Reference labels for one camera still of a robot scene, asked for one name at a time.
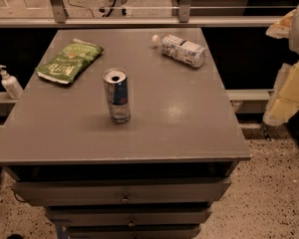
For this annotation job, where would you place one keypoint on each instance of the Red Bull can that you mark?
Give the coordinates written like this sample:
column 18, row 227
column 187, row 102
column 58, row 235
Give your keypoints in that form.
column 117, row 96

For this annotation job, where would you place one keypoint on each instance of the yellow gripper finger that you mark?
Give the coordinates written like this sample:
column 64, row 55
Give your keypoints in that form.
column 281, row 28
column 284, row 102

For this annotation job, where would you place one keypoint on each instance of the green chip bag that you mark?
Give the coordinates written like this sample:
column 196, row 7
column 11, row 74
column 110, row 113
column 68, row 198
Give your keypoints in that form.
column 66, row 65

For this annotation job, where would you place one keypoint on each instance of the clear plastic water bottle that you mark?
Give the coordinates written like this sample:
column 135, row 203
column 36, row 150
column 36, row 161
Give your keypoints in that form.
column 180, row 49

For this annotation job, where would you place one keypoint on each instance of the grey drawer cabinet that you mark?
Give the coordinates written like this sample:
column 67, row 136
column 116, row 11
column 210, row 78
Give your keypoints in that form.
column 154, row 176

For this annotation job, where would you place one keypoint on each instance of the metal railing frame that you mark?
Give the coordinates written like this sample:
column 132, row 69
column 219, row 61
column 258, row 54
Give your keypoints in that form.
column 147, row 13

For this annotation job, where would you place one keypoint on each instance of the white pump dispenser bottle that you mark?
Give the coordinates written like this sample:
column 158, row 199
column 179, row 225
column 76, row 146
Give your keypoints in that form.
column 10, row 84

